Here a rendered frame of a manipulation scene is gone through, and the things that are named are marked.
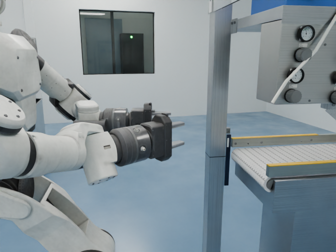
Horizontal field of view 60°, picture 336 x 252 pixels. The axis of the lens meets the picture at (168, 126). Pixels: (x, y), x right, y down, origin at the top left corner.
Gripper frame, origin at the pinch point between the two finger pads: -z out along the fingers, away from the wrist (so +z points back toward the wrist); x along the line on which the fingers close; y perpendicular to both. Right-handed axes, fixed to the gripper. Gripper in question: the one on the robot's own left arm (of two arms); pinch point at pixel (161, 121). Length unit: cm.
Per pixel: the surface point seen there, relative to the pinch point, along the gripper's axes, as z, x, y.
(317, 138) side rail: -59, 10, -15
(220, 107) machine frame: -20.6, -2.7, -11.0
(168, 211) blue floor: -3, 101, -120
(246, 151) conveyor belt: -29.8, 12.2, -6.3
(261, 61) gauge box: -26.8, -19.1, 11.4
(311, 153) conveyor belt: -51, 12, -4
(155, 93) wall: 19, 53, -481
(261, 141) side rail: -36.3, 9.9, -11.6
